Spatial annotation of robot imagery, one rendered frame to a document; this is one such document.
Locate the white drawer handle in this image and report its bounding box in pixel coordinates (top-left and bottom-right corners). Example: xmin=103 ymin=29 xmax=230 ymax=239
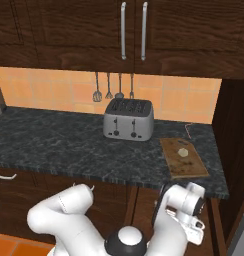
xmin=72 ymin=182 xmax=96 ymax=192
xmin=0 ymin=170 xmax=18 ymax=181

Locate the hanging metal ladle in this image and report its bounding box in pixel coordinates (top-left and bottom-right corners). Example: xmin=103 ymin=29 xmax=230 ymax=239
xmin=114 ymin=72 xmax=125 ymax=100

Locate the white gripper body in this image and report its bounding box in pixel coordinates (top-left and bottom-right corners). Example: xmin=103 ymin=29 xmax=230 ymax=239
xmin=177 ymin=217 xmax=206 ymax=247

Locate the dark wood tall cupboard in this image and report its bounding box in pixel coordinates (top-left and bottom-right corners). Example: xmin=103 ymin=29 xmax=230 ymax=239
xmin=211 ymin=68 xmax=244 ymax=249

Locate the dark wood wall cupboard door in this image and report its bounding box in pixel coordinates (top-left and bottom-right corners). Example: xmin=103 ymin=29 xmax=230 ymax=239
xmin=133 ymin=0 xmax=244 ymax=80
xmin=25 ymin=0 xmax=136 ymax=74
xmin=0 ymin=0 xmax=39 ymax=69

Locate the silver cupboard door handle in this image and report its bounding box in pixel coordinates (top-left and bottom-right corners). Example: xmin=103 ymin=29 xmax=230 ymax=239
xmin=140 ymin=1 xmax=149 ymax=62
xmin=120 ymin=1 xmax=128 ymax=61

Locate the wooden cutting board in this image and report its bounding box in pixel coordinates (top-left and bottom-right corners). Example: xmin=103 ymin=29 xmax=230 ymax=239
xmin=159 ymin=137 xmax=210 ymax=180

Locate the hanging metal fork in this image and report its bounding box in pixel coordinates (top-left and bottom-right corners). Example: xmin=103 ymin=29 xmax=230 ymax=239
xmin=128 ymin=73 xmax=135 ymax=100

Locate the pale garlic bulb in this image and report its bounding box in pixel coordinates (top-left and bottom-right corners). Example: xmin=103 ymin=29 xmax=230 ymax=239
xmin=177 ymin=147 xmax=189 ymax=159

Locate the silver four-slot toaster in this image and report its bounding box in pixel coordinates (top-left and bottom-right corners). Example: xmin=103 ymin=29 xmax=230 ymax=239
xmin=102 ymin=97 xmax=155 ymax=142

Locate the thin brown wire hook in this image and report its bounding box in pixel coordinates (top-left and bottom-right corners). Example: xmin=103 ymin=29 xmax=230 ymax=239
xmin=184 ymin=122 xmax=194 ymax=140

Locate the dark wood base cupboard door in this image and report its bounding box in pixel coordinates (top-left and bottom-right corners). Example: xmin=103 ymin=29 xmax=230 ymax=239
xmin=131 ymin=186 xmax=215 ymax=256

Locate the dark wood drawer front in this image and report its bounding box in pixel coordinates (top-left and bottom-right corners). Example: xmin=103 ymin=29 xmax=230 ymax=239
xmin=0 ymin=165 xmax=38 ymax=204
xmin=33 ymin=171 xmax=134 ymax=231

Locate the hanging metal slotted spatula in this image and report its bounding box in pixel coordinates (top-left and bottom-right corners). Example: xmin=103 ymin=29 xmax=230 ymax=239
xmin=92 ymin=71 xmax=103 ymax=103

